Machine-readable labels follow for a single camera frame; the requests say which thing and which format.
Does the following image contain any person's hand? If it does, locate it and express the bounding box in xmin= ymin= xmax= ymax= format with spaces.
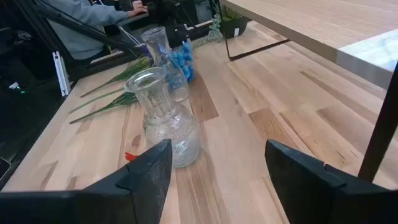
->
xmin=127 ymin=0 xmax=149 ymax=18

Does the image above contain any smooth clear glass vase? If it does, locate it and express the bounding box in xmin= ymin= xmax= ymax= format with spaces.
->
xmin=140 ymin=26 xmax=190 ymax=103

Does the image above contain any purple artificial flower stem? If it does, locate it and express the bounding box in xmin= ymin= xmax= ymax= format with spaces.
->
xmin=68 ymin=88 xmax=125 ymax=114
xmin=80 ymin=43 xmax=153 ymax=98

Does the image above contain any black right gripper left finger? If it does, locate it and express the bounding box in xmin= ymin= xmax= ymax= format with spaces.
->
xmin=83 ymin=139 xmax=173 ymax=224

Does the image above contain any person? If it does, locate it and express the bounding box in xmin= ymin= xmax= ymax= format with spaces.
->
xmin=43 ymin=0 xmax=149 ymax=60

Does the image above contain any potted artificial succulent plant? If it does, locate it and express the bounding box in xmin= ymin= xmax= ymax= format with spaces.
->
xmin=192 ymin=5 xmax=252 ymax=48

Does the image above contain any wooden shelf with black legs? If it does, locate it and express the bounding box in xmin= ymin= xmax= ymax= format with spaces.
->
xmin=219 ymin=0 xmax=398 ymax=183

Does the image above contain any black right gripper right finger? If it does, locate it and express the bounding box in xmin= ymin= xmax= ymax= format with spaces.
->
xmin=264 ymin=139 xmax=398 ymax=224

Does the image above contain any blue artificial flower bunch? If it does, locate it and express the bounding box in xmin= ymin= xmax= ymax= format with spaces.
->
xmin=68 ymin=42 xmax=196 ymax=124

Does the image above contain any white frame bracket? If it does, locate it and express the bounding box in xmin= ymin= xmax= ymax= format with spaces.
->
xmin=52 ymin=51 xmax=71 ymax=97

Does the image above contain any patterned clear glass vase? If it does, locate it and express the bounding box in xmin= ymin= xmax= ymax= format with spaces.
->
xmin=124 ymin=67 xmax=201 ymax=168

